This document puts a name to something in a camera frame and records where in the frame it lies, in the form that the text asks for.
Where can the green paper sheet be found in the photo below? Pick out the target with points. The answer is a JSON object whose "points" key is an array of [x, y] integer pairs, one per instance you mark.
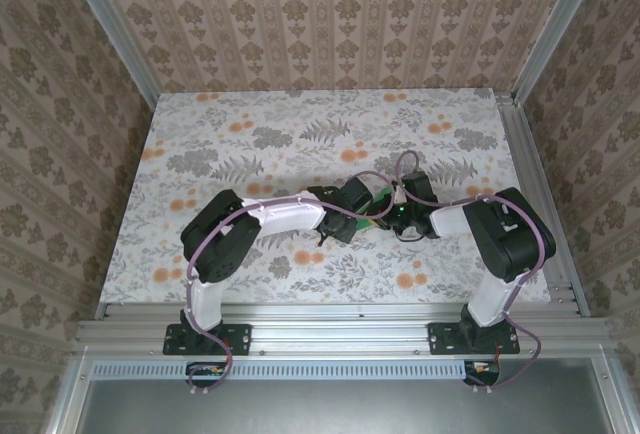
{"points": [[385, 195]]}

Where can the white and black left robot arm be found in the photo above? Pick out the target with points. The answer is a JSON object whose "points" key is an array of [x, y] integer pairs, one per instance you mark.
{"points": [[220, 249]]}

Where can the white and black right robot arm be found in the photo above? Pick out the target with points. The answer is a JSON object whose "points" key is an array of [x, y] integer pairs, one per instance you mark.
{"points": [[495, 304]]}

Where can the floral table cover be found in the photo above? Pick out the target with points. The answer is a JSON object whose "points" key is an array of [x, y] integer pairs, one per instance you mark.
{"points": [[350, 274]]}

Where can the small circuit board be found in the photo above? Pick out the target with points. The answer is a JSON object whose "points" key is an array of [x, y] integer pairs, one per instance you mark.
{"points": [[482, 368], [205, 369]]}

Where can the grey metal panel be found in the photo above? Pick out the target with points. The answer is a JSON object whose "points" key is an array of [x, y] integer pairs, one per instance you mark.
{"points": [[325, 409]]}

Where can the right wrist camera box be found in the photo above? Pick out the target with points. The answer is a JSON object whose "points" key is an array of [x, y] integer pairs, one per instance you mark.
{"points": [[400, 194]]}

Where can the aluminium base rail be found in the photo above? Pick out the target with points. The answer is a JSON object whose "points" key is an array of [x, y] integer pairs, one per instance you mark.
{"points": [[340, 329]]}

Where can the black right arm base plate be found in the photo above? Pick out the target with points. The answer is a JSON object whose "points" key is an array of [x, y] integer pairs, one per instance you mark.
{"points": [[442, 339]]}

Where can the aluminium side rail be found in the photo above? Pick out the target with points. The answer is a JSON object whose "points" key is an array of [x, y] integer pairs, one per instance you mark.
{"points": [[520, 154]]}

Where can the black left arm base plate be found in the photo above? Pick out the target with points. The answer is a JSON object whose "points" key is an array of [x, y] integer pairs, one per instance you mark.
{"points": [[239, 339]]}

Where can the aluminium frame post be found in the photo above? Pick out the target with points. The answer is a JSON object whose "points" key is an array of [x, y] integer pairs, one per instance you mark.
{"points": [[550, 29], [115, 39]]}

